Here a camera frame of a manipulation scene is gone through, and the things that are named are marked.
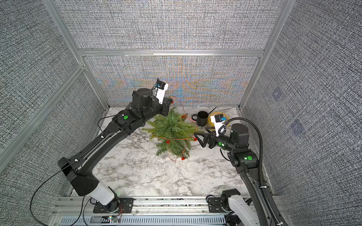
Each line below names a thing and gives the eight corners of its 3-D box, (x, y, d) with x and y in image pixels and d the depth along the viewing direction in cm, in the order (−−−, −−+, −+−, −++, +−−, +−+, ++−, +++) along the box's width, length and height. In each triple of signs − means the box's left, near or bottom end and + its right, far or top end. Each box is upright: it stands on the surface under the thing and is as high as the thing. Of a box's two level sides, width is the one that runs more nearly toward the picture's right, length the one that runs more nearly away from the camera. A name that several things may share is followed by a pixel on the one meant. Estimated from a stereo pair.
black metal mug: (200, 128, 109) (201, 120, 101) (194, 121, 113) (195, 112, 105) (208, 124, 111) (210, 116, 103) (202, 117, 116) (204, 108, 108)
